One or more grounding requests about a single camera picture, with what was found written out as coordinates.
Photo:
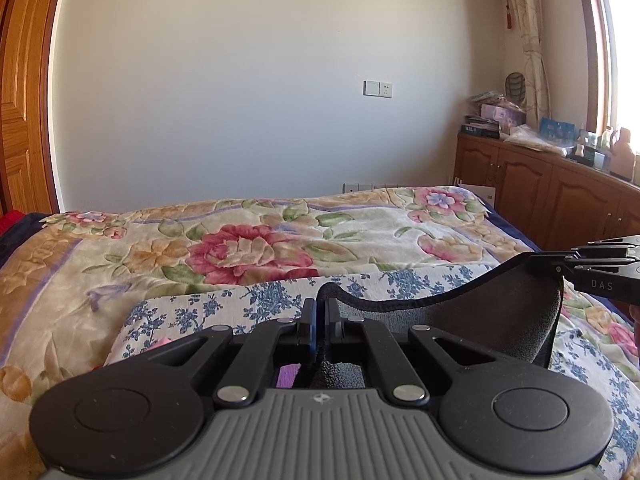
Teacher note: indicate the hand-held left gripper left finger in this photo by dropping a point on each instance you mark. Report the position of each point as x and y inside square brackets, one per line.
[309, 327]

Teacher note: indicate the floral plush blanket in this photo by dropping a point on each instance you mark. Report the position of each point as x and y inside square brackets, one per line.
[150, 250]

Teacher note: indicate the red tassel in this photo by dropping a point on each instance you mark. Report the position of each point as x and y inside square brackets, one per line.
[509, 16]

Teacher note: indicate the clear plastic bag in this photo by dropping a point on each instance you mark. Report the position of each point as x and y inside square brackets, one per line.
[532, 140]

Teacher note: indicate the patterned cream curtain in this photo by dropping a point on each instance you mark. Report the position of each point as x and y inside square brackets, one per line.
[530, 35]

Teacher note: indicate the blue carton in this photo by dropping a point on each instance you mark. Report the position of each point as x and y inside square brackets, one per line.
[556, 130]

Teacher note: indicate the wooden cabinet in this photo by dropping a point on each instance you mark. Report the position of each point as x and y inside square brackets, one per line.
[545, 185]

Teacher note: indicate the wooden door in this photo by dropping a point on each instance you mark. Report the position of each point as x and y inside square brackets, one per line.
[22, 90]

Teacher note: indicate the white box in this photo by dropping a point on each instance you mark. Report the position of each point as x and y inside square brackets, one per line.
[475, 191]

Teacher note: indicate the purple cloth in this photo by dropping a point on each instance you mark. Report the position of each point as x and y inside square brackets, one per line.
[289, 376]

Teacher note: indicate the small clear bottles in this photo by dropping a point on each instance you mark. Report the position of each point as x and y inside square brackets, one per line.
[592, 147]

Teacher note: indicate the round hand fan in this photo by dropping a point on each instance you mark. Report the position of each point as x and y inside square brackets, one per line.
[515, 86]

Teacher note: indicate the wall socket strip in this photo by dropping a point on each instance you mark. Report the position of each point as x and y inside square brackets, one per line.
[360, 187]

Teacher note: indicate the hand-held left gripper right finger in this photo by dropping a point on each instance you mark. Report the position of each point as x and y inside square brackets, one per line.
[332, 325]

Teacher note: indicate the stack of boxes and books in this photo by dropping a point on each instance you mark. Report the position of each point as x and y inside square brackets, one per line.
[487, 117]

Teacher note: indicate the brown bottle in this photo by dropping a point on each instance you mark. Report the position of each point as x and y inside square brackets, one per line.
[622, 157]

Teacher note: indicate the white wall switch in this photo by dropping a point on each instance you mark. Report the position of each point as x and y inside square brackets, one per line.
[377, 89]

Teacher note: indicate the wooden window frame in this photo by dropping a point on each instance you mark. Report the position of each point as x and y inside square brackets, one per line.
[595, 50]

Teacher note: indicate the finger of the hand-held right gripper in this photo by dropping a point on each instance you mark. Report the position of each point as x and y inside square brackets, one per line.
[607, 244]
[555, 262]

